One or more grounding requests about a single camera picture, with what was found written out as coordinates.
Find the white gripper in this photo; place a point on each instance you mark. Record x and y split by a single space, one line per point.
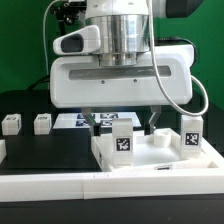
79 81

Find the white square tabletop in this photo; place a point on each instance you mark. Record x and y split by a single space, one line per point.
146 156

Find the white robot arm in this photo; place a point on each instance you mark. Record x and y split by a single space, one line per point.
115 60

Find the white marker sheet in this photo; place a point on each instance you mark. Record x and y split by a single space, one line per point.
76 120

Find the white U-shaped obstacle fence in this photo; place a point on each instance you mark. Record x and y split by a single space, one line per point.
93 185

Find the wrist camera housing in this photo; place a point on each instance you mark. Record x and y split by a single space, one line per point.
82 41

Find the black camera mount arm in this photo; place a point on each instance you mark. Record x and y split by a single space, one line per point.
67 13

